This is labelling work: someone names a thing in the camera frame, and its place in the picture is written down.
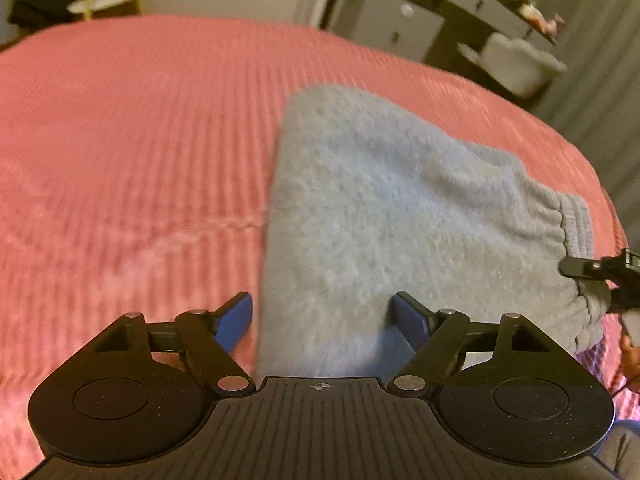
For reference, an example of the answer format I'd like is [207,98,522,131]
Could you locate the white shell-back chair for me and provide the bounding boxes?
[456,32,568,100]

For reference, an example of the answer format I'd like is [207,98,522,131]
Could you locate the grey curtain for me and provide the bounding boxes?
[530,0,640,201]

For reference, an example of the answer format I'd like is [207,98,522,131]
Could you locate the grey nightstand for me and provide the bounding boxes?
[325,0,448,65]

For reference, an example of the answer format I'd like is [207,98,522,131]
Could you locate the person's right hand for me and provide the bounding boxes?
[619,332,640,395]

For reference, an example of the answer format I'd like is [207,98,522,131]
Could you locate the red ribbed blanket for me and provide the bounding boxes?
[0,14,632,476]

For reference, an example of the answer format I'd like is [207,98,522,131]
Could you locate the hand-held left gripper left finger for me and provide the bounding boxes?
[74,291,257,394]

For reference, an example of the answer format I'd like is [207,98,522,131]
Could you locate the grey pants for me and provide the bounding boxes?
[257,85,614,379]

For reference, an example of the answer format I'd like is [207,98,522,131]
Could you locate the purple plush toy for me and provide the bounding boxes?
[542,12,567,38]

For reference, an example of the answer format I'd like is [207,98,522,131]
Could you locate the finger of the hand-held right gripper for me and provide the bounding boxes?
[559,255,624,281]

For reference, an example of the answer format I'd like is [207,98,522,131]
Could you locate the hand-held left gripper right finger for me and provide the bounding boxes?
[389,291,572,394]

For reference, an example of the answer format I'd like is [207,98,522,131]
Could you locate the grey dressing table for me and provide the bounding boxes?
[407,0,556,68]

